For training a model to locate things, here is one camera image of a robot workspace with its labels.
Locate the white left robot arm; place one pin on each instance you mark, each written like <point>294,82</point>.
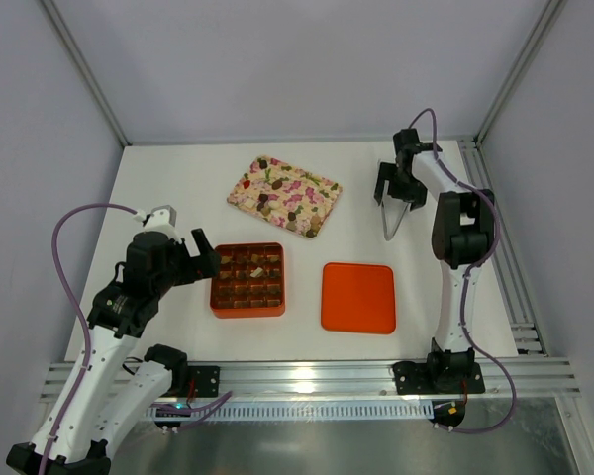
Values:
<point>86,426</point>

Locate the orange chocolate box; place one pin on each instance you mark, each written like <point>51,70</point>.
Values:
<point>235,294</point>

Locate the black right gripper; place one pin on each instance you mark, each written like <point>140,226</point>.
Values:
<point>401,189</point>

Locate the floral tray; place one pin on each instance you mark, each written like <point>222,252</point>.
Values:
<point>286,196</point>

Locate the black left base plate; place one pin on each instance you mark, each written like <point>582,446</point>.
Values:
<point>204,381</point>

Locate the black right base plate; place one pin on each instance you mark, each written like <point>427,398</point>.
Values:
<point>415,378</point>

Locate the aluminium table rail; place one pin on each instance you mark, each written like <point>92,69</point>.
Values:
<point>526,376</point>

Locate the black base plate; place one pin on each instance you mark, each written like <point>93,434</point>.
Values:
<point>204,381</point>
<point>415,378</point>

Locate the metal tongs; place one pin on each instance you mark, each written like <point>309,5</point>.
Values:
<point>392,213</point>

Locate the orange box lid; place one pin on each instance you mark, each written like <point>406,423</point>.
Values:
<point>358,298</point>

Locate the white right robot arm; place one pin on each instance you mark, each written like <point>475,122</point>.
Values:
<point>463,237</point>

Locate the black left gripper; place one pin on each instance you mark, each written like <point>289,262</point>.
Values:
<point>194,259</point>

